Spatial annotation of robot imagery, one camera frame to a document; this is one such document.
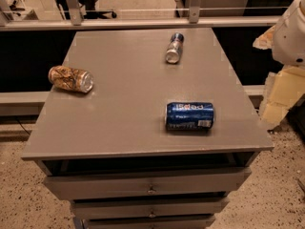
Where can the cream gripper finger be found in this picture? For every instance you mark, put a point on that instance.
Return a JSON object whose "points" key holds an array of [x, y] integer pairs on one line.
{"points": [[281, 92], [265, 40]]}

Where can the blue pepsi can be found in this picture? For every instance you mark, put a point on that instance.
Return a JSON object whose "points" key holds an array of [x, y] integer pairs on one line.
{"points": [[189, 116]]}

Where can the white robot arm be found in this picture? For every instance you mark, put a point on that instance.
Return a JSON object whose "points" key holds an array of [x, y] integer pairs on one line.
{"points": [[286, 39]]}

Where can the slim red bull can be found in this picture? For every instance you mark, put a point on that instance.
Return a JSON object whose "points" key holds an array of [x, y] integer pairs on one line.
{"points": [[175, 48]]}

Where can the crushed brown soda can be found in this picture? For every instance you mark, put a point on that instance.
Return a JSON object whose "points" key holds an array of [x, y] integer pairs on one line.
{"points": [[71, 79]]}

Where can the top grey drawer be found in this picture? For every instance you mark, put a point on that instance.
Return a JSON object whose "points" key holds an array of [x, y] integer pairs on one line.
{"points": [[126, 185]]}

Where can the grey drawer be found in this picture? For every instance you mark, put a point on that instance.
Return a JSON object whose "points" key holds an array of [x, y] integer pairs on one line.
{"points": [[176, 222], [149, 208], [126, 185]]}

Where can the grey drawer cabinet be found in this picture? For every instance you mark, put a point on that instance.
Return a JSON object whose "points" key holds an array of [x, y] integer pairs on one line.
{"points": [[119, 127]]}

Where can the bottom grey drawer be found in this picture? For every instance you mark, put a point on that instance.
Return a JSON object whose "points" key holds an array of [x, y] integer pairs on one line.
{"points": [[176, 222]]}

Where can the grey metal railing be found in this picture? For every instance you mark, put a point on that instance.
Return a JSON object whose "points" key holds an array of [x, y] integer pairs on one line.
{"points": [[46, 15]]}

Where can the middle grey drawer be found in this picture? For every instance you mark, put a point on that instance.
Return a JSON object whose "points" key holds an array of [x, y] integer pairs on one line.
{"points": [[149, 208]]}

